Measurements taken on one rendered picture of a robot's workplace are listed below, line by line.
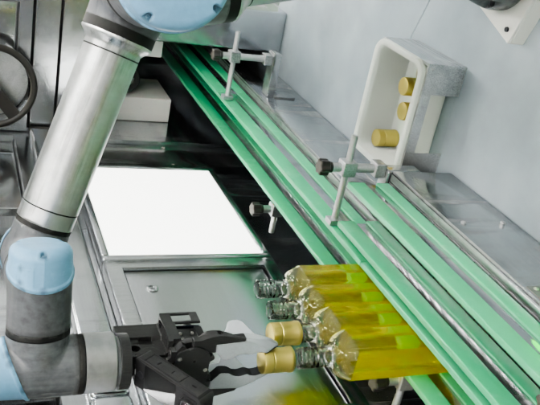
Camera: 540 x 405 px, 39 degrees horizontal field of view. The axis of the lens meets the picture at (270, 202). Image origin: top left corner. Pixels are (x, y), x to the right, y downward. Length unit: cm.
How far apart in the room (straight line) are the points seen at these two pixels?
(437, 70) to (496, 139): 16
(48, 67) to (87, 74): 100
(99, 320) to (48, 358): 36
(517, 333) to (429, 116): 52
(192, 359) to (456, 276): 38
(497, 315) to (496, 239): 20
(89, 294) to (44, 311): 44
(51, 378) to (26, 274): 13
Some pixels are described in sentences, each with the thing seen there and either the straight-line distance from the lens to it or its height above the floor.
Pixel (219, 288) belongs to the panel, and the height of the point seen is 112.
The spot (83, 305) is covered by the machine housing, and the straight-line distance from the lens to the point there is 134.
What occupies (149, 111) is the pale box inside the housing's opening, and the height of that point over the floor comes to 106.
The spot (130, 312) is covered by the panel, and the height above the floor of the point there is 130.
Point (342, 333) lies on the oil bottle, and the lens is 110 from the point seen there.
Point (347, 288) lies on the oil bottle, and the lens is 121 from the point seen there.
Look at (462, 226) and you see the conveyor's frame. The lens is 121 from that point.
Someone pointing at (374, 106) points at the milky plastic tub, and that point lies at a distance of 154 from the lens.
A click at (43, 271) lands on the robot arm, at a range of 92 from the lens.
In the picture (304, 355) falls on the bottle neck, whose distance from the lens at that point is 107.
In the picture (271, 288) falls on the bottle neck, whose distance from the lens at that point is 120.
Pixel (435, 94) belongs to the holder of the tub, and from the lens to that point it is 140.
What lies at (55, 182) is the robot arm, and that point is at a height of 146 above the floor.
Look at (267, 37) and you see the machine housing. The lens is 212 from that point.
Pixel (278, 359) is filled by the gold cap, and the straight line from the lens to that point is 105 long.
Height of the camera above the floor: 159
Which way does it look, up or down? 23 degrees down
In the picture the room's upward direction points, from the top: 89 degrees counter-clockwise
